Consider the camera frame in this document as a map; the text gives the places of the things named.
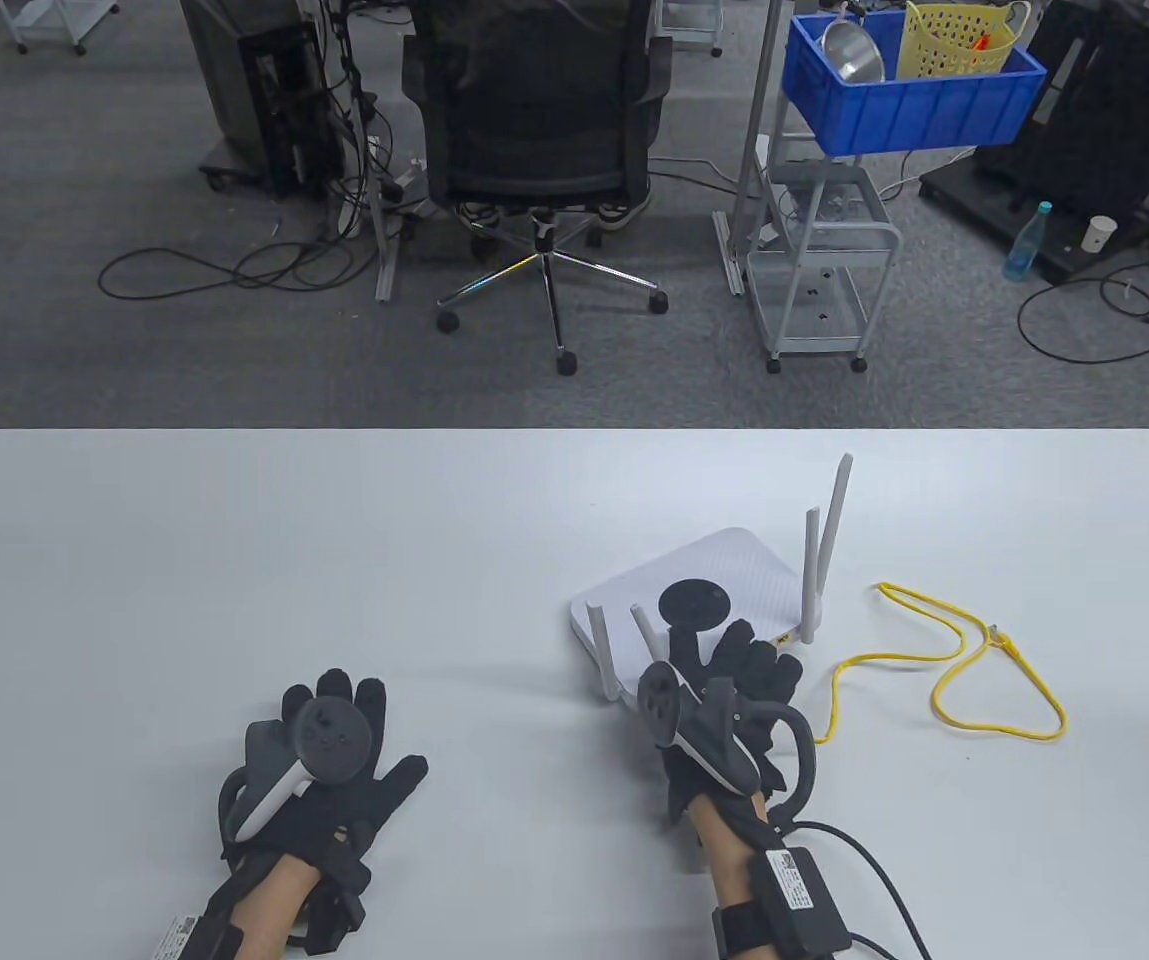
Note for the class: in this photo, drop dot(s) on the white router with antennas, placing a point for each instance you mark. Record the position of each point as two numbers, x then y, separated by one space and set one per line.
734 570

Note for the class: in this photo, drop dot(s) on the person's right forearm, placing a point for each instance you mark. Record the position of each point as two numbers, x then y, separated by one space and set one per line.
729 850

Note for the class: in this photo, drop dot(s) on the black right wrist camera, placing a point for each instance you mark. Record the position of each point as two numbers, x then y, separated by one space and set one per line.
799 900

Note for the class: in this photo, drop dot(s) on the white rolling cart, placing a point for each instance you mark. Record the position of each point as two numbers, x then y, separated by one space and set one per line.
49 18

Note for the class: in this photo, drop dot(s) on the grey white left glove controller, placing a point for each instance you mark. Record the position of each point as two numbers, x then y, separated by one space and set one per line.
332 742

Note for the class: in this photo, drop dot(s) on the grey metal desk leg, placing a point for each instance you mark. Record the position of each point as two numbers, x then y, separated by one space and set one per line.
749 150
374 180

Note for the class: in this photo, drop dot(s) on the person's right middle finger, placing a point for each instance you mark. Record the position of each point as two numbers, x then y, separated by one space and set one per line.
760 668

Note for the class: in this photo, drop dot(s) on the person's right hand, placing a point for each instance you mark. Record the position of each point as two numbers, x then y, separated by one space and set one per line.
760 682

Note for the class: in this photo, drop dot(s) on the grey white glove controller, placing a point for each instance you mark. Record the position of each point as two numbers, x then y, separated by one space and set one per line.
332 742
724 752

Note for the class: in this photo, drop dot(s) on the black mesh office chair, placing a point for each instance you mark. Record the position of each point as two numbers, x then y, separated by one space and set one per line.
534 100

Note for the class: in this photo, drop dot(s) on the person's left hand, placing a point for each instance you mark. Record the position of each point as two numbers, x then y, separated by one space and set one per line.
354 808

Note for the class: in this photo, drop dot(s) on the grey white right glove controller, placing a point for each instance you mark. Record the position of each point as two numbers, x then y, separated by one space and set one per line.
724 752

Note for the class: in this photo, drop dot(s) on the black equipment stand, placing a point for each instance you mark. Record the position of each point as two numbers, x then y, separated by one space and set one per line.
1094 110

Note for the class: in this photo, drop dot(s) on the person's left thumb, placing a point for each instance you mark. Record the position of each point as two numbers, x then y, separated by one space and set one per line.
402 778

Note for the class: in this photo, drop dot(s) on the clear blue-capped bottle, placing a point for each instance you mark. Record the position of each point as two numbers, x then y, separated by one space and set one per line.
1026 245

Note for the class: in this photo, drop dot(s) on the blue plastic crate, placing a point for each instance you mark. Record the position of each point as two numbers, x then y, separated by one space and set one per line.
919 110

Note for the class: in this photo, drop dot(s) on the grey rolling cart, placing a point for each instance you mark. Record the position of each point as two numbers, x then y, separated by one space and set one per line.
824 260

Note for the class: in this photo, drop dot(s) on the person's left middle finger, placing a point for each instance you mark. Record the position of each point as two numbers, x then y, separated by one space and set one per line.
336 685

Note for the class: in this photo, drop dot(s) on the yellow plastic basket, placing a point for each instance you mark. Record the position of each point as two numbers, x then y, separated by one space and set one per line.
949 45

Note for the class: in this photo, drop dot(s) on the person's left forearm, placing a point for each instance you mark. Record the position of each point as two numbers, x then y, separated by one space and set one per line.
269 905

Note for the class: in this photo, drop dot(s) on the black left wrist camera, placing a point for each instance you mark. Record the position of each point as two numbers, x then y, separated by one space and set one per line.
196 932

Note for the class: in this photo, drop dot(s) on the white paper cup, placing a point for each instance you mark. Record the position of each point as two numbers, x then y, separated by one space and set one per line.
1098 235

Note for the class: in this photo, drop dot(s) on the metal bowl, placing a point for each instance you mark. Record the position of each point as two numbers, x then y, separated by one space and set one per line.
852 52

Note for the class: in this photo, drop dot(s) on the person's right thumb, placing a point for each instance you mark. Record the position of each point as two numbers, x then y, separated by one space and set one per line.
686 648

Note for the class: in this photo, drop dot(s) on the black computer tower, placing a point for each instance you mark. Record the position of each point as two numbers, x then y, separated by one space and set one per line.
254 90

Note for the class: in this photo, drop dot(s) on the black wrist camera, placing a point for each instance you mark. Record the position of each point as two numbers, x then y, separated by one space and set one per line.
799 900
196 932

